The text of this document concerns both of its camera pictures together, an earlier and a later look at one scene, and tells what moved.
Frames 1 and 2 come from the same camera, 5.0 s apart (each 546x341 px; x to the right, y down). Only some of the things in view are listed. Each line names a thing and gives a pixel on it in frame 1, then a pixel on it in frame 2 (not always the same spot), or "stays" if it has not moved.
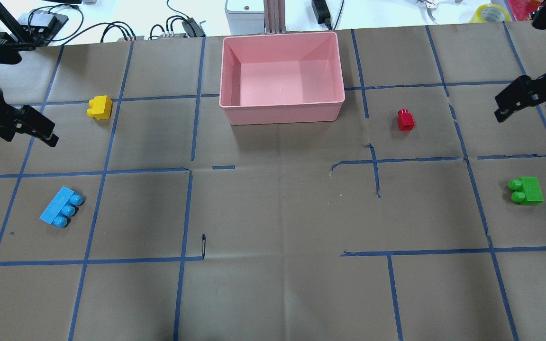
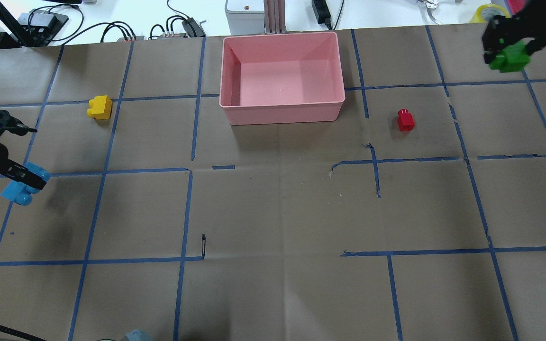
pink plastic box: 281,78 stays
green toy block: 525,189 to 514,58
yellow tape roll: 492,13 stays
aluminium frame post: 274,16 stays
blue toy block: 61,206 to 21,193
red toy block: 406,121 stays
